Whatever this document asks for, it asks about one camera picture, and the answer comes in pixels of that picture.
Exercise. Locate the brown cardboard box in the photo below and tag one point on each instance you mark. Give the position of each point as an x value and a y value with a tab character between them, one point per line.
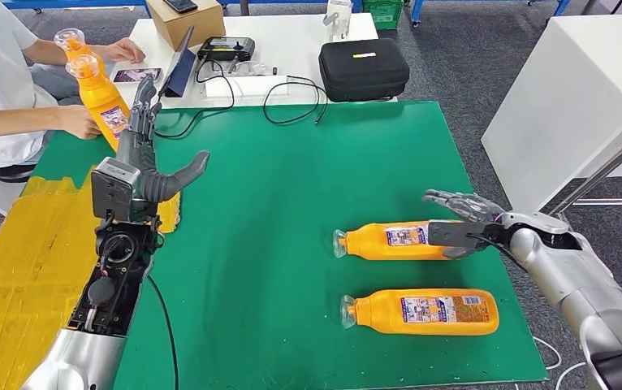
188	26

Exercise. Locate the silver metal stand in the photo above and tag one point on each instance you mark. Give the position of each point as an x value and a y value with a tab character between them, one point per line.
612	161

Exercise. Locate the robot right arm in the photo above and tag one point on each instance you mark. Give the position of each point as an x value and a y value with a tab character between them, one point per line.
569	274

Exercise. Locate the white table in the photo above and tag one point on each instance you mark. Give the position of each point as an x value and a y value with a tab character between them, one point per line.
300	31

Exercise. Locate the tablet in blue case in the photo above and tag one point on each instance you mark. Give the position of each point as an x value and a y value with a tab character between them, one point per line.
183	72

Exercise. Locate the white flat box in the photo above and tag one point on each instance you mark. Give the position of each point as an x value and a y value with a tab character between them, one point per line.
247	87

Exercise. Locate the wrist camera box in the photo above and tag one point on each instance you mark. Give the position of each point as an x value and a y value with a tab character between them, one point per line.
453	234
112	185

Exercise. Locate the person's left hand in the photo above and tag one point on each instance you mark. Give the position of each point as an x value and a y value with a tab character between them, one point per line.
125	51

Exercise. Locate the black smartphone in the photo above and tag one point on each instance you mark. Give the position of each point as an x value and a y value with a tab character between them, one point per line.
128	75
181	5

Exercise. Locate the white cabinet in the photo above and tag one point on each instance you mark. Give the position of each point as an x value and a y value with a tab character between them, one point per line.
558	102

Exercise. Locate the black stool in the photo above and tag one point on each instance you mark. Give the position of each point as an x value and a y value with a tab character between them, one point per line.
9	173

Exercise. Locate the green plastic crate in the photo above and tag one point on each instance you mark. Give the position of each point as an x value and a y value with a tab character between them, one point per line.
382	12

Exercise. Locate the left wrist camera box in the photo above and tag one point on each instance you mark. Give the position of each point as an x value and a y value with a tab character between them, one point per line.
112	185

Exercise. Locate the person's right forearm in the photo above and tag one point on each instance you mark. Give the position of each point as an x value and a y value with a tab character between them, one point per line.
15	121

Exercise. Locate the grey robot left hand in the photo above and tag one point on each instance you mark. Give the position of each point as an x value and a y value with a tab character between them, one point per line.
149	177

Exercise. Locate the person's right hand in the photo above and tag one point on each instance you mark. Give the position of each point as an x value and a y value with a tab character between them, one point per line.
79	124

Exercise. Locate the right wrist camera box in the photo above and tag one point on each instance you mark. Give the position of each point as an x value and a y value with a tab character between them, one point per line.
453	234

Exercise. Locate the black remote controller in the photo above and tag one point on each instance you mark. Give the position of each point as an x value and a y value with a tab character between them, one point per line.
226	49

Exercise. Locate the person's left forearm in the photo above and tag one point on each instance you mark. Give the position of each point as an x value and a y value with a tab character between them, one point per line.
58	51

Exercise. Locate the clear safety goggles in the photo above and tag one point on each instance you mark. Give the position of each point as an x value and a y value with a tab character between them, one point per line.
255	69

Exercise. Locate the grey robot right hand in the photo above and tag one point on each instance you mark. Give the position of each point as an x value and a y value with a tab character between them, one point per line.
467	207

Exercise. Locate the black zip carrying case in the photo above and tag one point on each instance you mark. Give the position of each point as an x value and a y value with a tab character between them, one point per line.
365	71

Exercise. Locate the orange juice bottle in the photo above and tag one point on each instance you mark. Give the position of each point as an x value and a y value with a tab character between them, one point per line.
375	242
429	312
101	102
74	45

